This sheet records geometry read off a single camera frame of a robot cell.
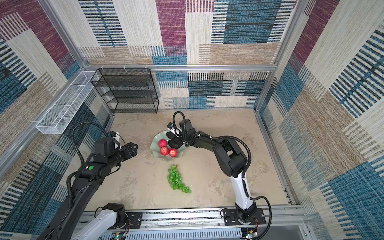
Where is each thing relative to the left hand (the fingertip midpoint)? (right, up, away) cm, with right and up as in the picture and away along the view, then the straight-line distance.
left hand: (131, 145), depth 76 cm
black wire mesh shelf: (-17, +35, +33) cm, 51 cm away
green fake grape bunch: (+21, -20, +7) cm, 30 cm away
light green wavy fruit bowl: (+8, -5, +18) cm, 20 cm away
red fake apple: (+11, -1, +20) cm, 23 cm away
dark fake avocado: (+18, +4, +11) cm, 22 cm away
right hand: (+20, +4, +22) cm, 30 cm away
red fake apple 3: (+19, -6, +15) cm, 25 cm away
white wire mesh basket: (-33, +14, -5) cm, 36 cm away
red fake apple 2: (+13, -6, +16) cm, 22 cm away
